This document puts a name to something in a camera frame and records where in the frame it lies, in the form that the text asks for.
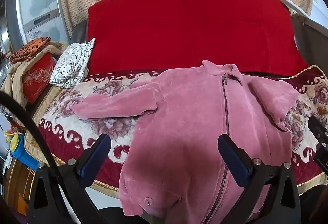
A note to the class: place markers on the blue yellow toy container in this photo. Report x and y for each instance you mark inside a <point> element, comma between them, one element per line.
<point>17,150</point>

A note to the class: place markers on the brown wooden side cabinet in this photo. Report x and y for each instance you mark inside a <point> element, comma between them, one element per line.
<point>311,40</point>

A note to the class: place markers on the silver white refrigerator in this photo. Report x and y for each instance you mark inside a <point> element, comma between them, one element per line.
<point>25,20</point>

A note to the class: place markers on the orange black folded cloth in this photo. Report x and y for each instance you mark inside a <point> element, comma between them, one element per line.
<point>30,50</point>

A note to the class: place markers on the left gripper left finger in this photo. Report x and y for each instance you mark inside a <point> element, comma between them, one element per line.
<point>53,187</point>

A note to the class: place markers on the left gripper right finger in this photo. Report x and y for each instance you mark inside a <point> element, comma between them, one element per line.
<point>270,193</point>

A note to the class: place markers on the red cardboard gift box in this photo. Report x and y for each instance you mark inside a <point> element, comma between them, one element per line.
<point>37,78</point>

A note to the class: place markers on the floral red cream blanket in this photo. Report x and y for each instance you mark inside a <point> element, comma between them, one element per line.
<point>67,136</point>

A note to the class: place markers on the white black patterned cloth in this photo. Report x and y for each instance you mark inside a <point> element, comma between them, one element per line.
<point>71,68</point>

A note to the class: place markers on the red sofa cover cloth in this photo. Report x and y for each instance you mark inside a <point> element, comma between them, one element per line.
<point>255,35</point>

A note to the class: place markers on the dark sofa frame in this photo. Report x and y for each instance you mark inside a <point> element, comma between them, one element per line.
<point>79,34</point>

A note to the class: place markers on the pink zip fleece jacket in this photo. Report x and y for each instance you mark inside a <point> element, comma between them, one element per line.
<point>173,169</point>

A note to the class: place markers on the beige coat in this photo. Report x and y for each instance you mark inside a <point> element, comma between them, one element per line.
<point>13,85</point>

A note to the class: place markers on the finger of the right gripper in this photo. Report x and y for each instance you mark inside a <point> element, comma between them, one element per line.
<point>320,133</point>

